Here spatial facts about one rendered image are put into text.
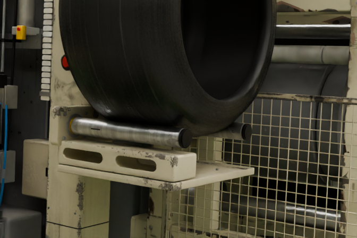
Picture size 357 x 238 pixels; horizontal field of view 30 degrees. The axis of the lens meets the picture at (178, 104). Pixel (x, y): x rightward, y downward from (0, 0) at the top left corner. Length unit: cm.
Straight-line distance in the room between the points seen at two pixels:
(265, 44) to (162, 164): 48
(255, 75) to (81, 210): 58
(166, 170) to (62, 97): 45
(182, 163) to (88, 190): 40
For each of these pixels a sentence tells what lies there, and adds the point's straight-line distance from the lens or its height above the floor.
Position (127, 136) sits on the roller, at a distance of 157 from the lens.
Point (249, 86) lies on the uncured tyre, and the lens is 170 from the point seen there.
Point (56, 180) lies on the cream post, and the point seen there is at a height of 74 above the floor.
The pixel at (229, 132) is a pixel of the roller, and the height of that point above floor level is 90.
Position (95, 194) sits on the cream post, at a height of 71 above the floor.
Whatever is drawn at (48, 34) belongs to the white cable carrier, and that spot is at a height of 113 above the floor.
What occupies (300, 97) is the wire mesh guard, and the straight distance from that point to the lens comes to 186.
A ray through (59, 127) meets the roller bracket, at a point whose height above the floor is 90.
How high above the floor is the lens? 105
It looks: 3 degrees down
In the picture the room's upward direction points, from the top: 3 degrees clockwise
